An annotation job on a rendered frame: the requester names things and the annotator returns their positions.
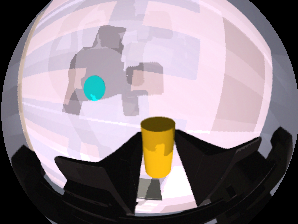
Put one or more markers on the yellow cylinder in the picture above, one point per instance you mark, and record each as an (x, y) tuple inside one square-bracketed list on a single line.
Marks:
[(158, 145)]

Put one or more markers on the cyan circle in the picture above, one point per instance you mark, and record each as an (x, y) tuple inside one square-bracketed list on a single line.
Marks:
[(94, 88)]

